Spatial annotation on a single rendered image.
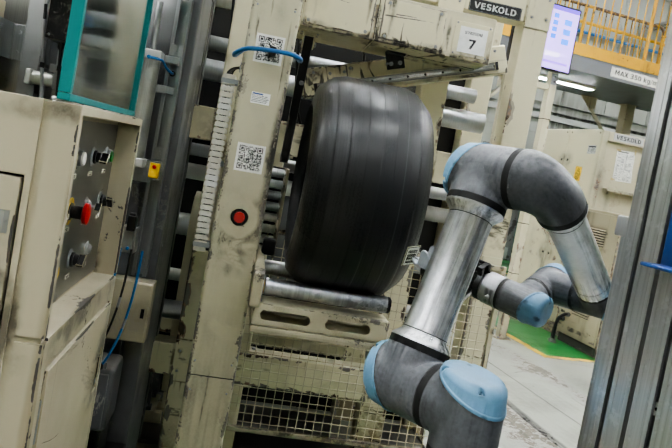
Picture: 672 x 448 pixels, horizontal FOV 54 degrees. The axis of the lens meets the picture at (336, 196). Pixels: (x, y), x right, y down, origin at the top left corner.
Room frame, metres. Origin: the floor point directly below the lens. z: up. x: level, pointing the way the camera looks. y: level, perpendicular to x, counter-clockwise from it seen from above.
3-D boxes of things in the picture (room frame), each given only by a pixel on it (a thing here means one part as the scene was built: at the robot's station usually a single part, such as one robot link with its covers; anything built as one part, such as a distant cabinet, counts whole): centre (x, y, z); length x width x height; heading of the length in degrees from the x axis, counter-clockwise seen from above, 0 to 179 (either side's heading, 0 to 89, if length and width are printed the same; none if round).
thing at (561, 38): (5.60, -1.46, 2.60); 0.60 x 0.05 x 0.55; 107
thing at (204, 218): (1.78, 0.33, 1.19); 0.05 x 0.04 x 0.48; 8
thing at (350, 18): (2.19, -0.08, 1.71); 0.61 x 0.25 x 0.15; 98
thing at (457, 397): (1.10, -0.28, 0.88); 0.13 x 0.12 x 0.14; 46
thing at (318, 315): (1.74, -0.02, 0.83); 0.36 x 0.09 x 0.06; 98
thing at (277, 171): (2.22, 0.27, 1.05); 0.20 x 0.15 x 0.30; 98
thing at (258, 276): (1.85, 0.18, 0.90); 0.40 x 0.03 x 0.10; 8
